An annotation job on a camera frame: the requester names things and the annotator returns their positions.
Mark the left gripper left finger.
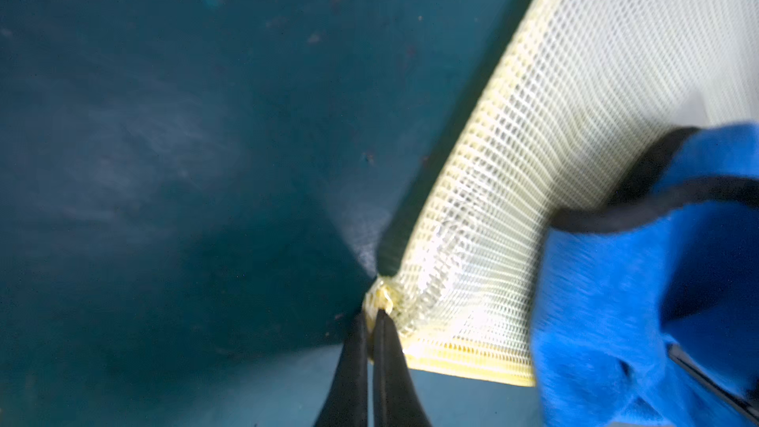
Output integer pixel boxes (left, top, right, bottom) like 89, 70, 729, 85
314, 312, 369, 427

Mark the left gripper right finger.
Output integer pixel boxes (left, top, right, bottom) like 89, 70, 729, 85
372, 310, 432, 427

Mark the blue microfibre cloth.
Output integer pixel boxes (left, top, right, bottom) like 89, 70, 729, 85
530, 123, 758, 426

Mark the yellow mesh document bag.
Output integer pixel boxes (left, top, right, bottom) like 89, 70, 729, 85
364, 0, 758, 387

